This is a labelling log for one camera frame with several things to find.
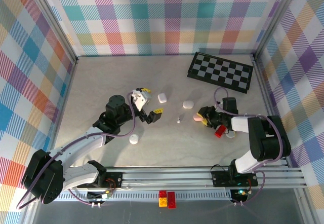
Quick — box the black grey chessboard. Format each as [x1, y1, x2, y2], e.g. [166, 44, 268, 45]
[186, 51, 254, 95]

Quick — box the small black controller board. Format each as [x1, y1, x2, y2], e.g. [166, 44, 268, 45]
[87, 191, 112, 201]
[230, 189, 250, 201]

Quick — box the long red toy brick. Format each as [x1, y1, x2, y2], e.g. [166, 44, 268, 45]
[167, 191, 177, 208]

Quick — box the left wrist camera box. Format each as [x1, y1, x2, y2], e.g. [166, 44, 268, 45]
[131, 87, 152, 112]

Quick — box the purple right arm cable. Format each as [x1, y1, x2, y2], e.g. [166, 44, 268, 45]
[214, 87, 284, 207]

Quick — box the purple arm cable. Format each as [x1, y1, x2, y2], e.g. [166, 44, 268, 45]
[16, 97, 139, 209]
[214, 87, 284, 207]

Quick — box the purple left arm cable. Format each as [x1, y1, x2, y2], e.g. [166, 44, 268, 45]
[16, 97, 139, 209]

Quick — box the aluminium side rail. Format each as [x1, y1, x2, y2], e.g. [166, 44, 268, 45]
[45, 58, 78, 171]
[252, 54, 294, 169]

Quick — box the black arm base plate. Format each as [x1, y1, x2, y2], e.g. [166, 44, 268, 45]
[211, 170, 259, 187]
[86, 172, 123, 189]

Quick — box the wide aluminium base rail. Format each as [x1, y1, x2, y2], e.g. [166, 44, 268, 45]
[27, 166, 307, 191]

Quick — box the grey slotted cable duct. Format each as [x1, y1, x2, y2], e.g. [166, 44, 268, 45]
[39, 192, 233, 202]

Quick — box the aluminium frame post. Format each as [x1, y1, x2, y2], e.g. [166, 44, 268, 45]
[252, 0, 303, 61]
[24, 0, 78, 65]

